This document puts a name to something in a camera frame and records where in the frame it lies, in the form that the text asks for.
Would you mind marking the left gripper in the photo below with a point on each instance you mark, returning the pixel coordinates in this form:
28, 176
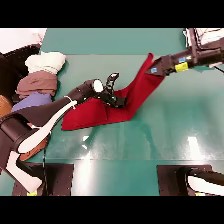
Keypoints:
113, 99

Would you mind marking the brown garment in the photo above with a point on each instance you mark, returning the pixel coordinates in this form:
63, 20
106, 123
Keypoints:
36, 84

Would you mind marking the black garment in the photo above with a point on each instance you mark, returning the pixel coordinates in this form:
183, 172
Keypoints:
13, 66

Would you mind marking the red T-shirt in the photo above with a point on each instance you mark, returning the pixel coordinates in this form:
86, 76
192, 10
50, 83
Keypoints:
100, 116

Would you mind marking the cream garment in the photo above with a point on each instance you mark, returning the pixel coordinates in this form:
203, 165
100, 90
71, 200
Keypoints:
45, 62

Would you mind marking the lavender blue garment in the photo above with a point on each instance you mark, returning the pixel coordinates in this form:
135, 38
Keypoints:
31, 100

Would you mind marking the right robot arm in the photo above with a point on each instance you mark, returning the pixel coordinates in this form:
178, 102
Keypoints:
210, 55

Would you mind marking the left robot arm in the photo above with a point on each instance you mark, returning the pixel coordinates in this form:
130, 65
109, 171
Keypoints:
43, 115

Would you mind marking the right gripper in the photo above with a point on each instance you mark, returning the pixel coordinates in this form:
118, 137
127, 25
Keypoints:
170, 65

